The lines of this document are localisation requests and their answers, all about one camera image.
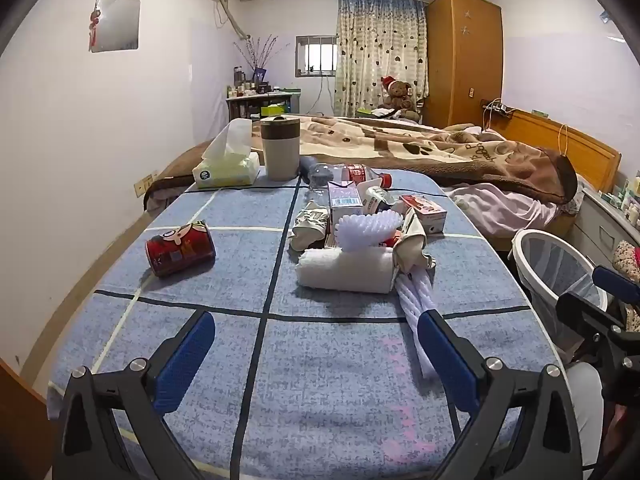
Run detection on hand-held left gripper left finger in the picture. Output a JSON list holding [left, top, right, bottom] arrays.
[[52, 310, 217, 480]]

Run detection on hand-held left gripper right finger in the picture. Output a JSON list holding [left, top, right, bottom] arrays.
[[417, 310, 583, 480]]

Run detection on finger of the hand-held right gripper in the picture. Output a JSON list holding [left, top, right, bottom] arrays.
[[592, 266, 640, 306], [556, 291, 626, 333]]

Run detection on white mesh trash basket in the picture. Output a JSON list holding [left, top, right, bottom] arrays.
[[510, 229, 608, 356]]

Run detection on red drink can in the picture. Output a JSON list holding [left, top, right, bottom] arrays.
[[145, 220, 217, 278]]

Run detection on white towel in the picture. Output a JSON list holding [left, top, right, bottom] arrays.
[[309, 247, 396, 295]]

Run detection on white foam fruit net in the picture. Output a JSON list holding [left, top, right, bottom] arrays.
[[334, 210, 403, 251]]

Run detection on printed paper bag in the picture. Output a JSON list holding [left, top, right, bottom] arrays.
[[289, 200, 331, 252]]

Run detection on person's right forearm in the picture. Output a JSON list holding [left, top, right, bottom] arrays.
[[602, 400, 640, 480]]

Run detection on floral cloth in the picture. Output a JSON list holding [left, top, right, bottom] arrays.
[[612, 240, 640, 281]]

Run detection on grey nightstand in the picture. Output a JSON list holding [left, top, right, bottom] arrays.
[[570, 185, 640, 271]]

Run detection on group of small boxes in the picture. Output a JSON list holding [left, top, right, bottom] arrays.
[[600, 170, 640, 226]]

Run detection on blue checked tablecloth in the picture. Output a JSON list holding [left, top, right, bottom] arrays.
[[47, 167, 571, 480]]

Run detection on pink bed sheet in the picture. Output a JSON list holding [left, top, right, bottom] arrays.
[[442, 182, 558, 248]]

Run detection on wooden bed headboard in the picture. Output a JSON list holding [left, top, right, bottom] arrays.
[[492, 109, 622, 193]]

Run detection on small red and white carton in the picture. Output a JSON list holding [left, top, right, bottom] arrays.
[[400, 194, 447, 236]]

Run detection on white milk carton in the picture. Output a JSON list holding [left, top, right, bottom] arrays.
[[364, 186, 401, 213]]

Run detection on wooden board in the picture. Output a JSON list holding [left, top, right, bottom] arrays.
[[0, 360, 51, 480]]

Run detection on yellow tissue box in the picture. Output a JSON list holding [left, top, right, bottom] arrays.
[[192, 119, 261, 191]]

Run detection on purple and white carton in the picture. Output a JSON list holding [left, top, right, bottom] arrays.
[[327, 180, 364, 221]]

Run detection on plastic bottle with red label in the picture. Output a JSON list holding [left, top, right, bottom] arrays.
[[341, 164, 393, 188]]

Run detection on brown printed blanket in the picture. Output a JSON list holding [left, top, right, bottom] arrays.
[[142, 116, 581, 211]]

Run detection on dark blue small bottle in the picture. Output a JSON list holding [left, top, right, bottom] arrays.
[[299, 156, 335, 193]]

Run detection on beige cup with brown band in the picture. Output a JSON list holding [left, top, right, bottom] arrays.
[[260, 116, 301, 181]]

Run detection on white shelf desk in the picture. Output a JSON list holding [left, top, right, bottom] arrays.
[[225, 87, 302, 123]]

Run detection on brown teddy bear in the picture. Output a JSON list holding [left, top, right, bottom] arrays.
[[375, 76, 416, 113]]

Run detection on group of small bottles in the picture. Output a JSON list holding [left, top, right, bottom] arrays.
[[227, 67, 273, 98]]

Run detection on wooden wardrobe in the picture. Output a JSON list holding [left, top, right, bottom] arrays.
[[425, 0, 503, 128]]

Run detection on dried branches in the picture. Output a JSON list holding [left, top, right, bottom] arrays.
[[232, 35, 291, 86]]

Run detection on patterned curtain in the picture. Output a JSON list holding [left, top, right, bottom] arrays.
[[334, 0, 430, 117]]

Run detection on barred window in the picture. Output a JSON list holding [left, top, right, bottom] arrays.
[[295, 35, 338, 78]]

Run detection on air conditioner pipe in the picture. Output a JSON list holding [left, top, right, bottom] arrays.
[[210, 0, 253, 41]]

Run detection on power strip with cables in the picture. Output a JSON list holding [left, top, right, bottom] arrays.
[[480, 97, 516, 118]]

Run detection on silver wall mirror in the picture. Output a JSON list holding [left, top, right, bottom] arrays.
[[89, 0, 141, 53]]

